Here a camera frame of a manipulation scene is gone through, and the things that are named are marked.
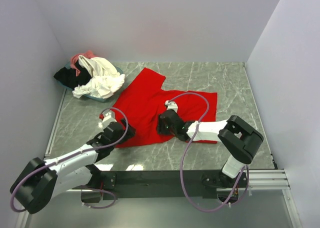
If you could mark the red t shirt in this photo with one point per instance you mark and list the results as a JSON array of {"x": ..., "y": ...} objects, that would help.
[{"x": 143, "y": 100}]

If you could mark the white t shirt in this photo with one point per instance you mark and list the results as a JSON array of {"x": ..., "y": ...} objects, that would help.
[{"x": 105, "y": 76}]

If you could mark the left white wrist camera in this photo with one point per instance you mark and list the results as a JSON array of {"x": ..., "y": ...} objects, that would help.
[{"x": 106, "y": 119}]

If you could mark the black base crossbar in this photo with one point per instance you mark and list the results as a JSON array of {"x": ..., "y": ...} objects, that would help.
[{"x": 162, "y": 184}]

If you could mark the aluminium frame rail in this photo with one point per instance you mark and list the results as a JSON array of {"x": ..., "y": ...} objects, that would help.
[{"x": 264, "y": 202}]

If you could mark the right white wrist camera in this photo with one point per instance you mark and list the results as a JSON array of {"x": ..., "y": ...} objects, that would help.
[{"x": 171, "y": 105}]

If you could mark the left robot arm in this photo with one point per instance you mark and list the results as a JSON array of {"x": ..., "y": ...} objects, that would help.
[{"x": 42, "y": 180}]

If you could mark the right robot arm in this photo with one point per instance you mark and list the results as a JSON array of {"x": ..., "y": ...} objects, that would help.
[{"x": 239, "y": 138}]

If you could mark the black t shirt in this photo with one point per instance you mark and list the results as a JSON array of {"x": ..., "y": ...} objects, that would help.
[{"x": 67, "y": 76}]

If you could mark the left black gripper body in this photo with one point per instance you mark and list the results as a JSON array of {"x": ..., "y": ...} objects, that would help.
[{"x": 129, "y": 134}]

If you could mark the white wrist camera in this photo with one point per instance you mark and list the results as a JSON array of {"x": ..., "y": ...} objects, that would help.
[
  {"x": 171, "y": 105},
  {"x": 106, "y": 119}
]

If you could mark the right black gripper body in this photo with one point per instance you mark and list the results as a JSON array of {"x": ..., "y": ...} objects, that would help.
[{"x": 162, "y": 129}]

